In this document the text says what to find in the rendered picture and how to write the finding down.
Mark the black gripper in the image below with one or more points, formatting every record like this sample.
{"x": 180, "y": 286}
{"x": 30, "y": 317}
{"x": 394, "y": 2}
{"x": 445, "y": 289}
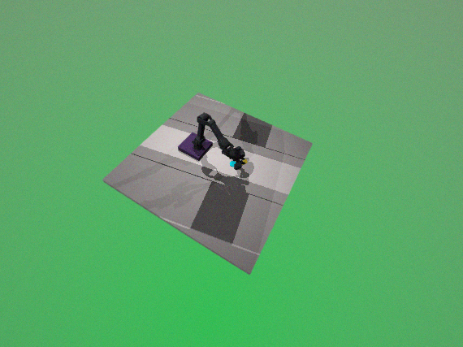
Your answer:
{"x": 238, "y": 163}

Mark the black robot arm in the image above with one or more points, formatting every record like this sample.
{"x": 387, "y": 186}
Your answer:
{"x": 223, "y": 142}

